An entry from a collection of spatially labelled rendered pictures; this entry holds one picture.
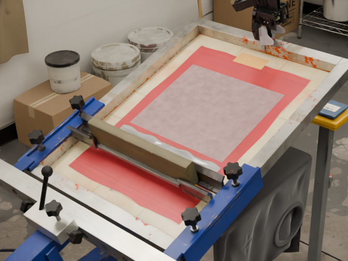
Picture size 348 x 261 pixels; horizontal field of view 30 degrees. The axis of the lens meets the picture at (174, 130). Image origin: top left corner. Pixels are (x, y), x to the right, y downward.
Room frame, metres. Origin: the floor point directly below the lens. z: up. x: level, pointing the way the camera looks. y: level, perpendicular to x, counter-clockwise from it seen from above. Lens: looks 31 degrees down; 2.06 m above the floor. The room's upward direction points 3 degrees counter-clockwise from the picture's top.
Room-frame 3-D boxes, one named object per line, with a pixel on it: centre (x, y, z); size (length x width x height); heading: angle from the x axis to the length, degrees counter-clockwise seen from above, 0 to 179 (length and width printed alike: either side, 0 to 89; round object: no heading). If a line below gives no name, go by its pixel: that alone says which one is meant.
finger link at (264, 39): (1.80, -0.29, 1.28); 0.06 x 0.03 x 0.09; 47
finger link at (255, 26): (1.81, -0.26, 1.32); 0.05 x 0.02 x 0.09; 137
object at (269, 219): (1.51, -0.23, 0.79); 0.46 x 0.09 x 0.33; 137
